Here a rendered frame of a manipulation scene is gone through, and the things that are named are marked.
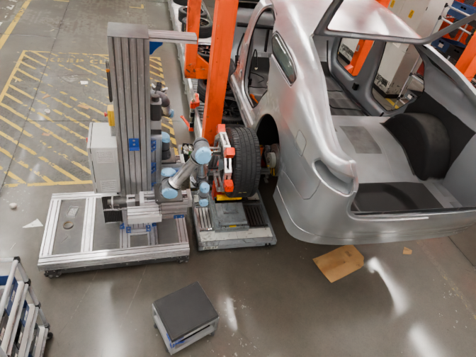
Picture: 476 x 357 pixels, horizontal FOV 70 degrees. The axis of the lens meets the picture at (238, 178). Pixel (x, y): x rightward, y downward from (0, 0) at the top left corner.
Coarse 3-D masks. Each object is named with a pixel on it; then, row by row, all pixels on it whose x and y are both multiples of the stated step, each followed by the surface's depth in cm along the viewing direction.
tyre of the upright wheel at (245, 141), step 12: (228, 132) 313; (240, 132) 304; (252, 132) 307; (240, 144) 295; (252, 144) 298; (240, 156) 292; (252, 156) 294; (240, 168) 292; (252, 168) 295; (240, 180) 297; (252, 180) 299; (228, 192) 318; (240, 192) 306; (252, 192) 310
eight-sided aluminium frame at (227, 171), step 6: (222, 132) 310; (216, 138) 325; (222, 138) 304; (216, 144) 334; (222, 144) 299; (228, 144) 297; (228, 162) 298; (228, 168) 297; (216, 174) 342; (228, 174) 296; (216, 180) 336; (222, 180) 302; (216, 186) 331; (222, 186) 304
